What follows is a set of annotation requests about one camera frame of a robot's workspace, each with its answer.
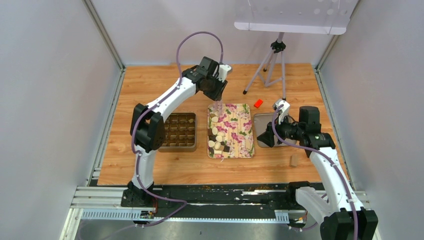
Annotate gold chocolate tin box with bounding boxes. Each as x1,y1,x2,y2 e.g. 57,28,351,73
158,112,197,153

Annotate white overhead light panel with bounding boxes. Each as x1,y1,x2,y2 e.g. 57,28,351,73
234,0,358,35

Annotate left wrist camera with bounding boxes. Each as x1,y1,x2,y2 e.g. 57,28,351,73
217,64,233,83

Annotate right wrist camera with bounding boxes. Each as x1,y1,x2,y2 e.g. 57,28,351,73
272,98,291,124

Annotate pink silicone tongs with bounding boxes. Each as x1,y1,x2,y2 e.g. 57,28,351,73
213,101,222,117

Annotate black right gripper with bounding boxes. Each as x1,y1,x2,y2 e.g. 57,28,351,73
256,111,304,147

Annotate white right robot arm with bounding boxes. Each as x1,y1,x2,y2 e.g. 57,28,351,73
256,100,379,240

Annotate white tripod stand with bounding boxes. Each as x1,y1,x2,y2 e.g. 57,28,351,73
242,32,287,101

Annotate white heart chocolate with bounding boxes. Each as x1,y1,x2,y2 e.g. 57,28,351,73
208,140,216,148

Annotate white swirl round chocolate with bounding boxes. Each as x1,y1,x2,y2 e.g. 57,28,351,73
213,142,221,150

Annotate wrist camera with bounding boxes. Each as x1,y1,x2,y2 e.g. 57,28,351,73
217,64,233,83
272,98,291,124

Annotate floral patterned tray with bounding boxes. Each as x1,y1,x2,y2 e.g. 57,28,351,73
207,103,255,159

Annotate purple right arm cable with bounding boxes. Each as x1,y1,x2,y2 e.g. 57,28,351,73
271,104,360,240

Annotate grey metal tin lid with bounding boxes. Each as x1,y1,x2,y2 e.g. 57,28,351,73
253,113,297,148

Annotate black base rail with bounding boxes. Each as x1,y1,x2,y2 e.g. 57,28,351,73
70,183,314,227

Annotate small red block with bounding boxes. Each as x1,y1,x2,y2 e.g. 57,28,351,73
253,99,264,109

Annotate small wooden block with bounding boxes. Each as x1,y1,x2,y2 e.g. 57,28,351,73
289,154,299,168

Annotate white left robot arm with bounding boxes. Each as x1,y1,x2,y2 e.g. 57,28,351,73
121,56,232,207

